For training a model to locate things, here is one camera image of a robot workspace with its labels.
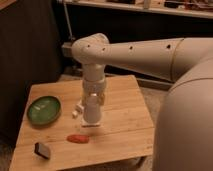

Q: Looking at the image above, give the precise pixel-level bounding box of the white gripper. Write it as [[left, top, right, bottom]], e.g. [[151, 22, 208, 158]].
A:
[[81, 79, 106, 106]]

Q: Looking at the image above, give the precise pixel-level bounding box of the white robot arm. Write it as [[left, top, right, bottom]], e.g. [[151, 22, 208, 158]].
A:
[[71, 33, 213, 171]]

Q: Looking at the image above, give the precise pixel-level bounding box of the green ceramic plate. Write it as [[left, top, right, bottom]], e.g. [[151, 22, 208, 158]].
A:
[[27, 96, 61, 126]]

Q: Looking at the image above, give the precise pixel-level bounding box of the black white eraser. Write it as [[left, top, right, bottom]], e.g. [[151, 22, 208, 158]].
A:
[[34, 142, 51, 159]]

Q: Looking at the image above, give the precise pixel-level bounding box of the white tube bottle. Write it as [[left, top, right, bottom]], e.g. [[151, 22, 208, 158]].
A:
[[75, 100, 84, 113]]

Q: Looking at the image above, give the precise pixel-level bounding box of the red orange carrot toy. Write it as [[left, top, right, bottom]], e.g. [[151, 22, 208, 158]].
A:
[[67, 134, 89, 144]]

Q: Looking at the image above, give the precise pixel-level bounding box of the wooden table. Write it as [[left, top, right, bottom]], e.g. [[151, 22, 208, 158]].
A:
[[9, 75, 154, 171]]

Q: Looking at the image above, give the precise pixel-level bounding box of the grey metal bench beam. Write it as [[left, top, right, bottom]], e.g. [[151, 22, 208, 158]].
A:
[[61, 42, 73, 57]]

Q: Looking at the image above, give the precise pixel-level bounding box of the grey metal stand pole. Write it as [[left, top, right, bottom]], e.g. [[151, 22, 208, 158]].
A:
[[62, 0, 75, 42]]

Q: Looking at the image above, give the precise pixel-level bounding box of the wooden wall shelf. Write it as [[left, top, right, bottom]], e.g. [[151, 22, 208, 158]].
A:
[[56, 0, 213, 19]]

